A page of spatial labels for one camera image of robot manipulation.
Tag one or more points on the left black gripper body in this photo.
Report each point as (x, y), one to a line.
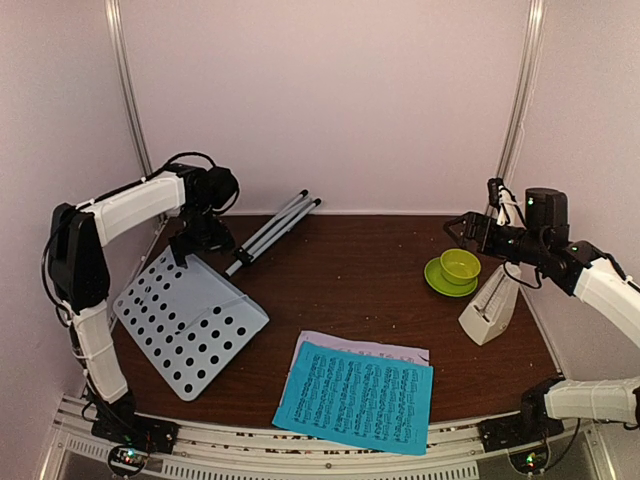
(200, 230)

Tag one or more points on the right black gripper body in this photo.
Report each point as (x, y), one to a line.
(493, 246)

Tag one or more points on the white perforated music stand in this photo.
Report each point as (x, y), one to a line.
(191, 321)

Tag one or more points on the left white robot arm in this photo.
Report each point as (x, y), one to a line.
(76, 279)

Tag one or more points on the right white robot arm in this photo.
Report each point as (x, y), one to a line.
(536, 233)

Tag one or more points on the green bowl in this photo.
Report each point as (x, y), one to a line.
(459, 266)

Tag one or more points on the green saucer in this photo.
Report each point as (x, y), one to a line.
(433, 274)

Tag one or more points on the white metronome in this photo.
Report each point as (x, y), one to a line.
(489, 313)

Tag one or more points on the lilac sheet music page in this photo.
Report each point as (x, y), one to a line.
(412, 355)

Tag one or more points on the blue sheet music page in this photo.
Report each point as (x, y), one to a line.
(357, 400)

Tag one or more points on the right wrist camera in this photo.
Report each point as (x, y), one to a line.
(503, 201)

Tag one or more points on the right aluminium frame post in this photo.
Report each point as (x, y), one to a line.
(524, 90)

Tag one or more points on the aluminium frame post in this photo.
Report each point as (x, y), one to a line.
(118, 42)
(524, 90)

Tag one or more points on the front aluminium rail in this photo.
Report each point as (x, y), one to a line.
(455, 451)

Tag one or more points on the left aluminium frame post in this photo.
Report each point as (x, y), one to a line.
(118, 42)

